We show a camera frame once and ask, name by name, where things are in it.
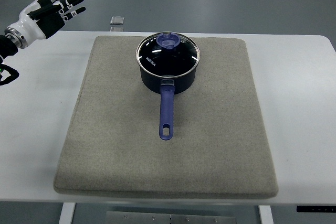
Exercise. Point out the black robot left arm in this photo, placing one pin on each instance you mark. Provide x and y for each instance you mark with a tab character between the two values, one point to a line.
8	48

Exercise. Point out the metal floor plate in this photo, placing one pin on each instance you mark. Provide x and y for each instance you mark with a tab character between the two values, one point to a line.
141	217

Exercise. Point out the white table leg right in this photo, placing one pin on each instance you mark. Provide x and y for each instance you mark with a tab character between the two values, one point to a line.
265	214

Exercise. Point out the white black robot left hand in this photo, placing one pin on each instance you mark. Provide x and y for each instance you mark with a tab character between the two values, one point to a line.
40	20

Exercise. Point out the silver floor outlet plate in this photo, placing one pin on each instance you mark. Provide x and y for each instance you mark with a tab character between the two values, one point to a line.
117	20

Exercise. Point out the black table control panel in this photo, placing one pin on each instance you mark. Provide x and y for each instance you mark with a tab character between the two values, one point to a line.
316	209

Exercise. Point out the glass lid with blue knob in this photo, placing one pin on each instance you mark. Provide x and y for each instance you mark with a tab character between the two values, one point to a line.
168	54

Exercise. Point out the black saucepan with blue handle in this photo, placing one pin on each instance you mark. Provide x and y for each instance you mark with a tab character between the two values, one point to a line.
167	88

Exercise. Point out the white table leg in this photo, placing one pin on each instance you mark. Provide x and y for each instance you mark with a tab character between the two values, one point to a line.
67	213
265	214

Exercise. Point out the white table leg left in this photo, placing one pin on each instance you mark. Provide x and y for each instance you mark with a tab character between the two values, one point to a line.
67	213

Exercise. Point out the beige fabric mat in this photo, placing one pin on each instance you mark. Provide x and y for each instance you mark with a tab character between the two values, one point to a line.
207	142

